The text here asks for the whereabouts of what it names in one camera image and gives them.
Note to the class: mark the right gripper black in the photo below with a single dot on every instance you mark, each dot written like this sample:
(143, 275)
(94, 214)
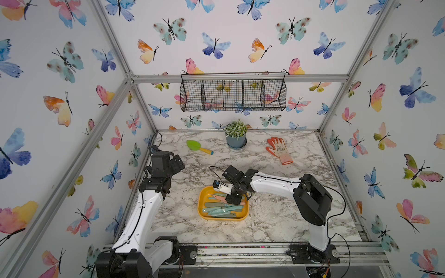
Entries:
(233, 201)

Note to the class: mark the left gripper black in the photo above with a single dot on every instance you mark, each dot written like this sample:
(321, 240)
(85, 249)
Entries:
(175, 167)

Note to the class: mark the pink sheathed fruit knife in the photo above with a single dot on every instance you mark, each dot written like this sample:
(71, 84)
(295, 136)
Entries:
(223, 199)

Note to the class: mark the yellow plastic storage tray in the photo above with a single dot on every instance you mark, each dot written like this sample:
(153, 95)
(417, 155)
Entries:
(212, 205)

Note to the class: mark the teal ceramic sheathed knife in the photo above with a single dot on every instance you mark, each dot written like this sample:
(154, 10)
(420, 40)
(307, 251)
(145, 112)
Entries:
(222, 211)

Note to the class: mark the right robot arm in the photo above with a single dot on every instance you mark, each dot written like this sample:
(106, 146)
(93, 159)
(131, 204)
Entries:
(310, 196)

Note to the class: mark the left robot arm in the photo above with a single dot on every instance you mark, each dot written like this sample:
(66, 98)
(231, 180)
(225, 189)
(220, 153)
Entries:
(139, 222)

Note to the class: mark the green toy garden trowel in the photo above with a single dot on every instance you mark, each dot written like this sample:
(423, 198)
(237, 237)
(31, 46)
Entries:
(196, 146)

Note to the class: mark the potted green plant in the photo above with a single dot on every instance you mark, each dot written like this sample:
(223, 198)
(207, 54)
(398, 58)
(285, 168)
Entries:
(235, 133)

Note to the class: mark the red and pink glove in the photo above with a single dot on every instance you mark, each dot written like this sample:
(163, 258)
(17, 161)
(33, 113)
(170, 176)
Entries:
(277, 147)

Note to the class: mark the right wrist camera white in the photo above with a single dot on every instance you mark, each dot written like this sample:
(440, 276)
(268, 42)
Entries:
(219, 186)

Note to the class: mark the black wire wall basket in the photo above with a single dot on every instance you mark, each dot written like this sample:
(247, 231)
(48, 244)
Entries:
(237, 92)

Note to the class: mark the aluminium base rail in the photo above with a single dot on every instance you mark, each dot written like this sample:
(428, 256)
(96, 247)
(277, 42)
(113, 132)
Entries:
(226, 255)

